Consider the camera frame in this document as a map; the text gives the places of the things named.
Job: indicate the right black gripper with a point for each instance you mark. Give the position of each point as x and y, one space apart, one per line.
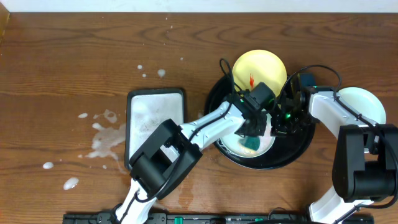
282 131

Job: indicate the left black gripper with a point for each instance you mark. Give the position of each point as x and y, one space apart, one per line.
255 126

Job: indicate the green yellow sponge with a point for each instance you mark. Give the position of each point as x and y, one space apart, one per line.
250 142

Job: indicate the light blue plate front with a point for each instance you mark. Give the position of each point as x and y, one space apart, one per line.
230 142

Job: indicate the light blue plate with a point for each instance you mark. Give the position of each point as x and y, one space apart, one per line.
364 102
230 142

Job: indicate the yellow plate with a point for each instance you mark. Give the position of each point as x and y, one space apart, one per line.
257 66

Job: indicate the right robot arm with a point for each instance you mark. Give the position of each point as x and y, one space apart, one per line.
364 171

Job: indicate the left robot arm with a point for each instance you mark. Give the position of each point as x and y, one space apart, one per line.
167 156

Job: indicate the round black tray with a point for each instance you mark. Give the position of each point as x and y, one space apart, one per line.
284 151

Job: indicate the rectangular black soap tray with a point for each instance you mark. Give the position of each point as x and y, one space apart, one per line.
146 110

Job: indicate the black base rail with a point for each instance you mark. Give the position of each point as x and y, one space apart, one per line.
163 218

